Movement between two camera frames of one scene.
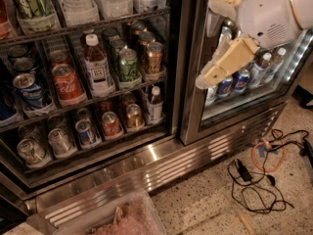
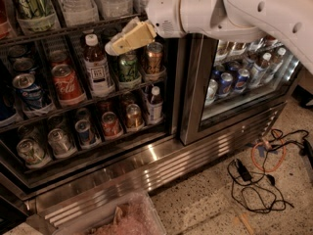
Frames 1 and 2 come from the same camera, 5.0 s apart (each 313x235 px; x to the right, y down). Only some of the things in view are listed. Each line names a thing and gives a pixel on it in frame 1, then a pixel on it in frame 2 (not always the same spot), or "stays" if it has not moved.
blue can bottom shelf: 85,133 stays
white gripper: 265,15 → 162,12
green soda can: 128,64 stays
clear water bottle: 113,0 stays
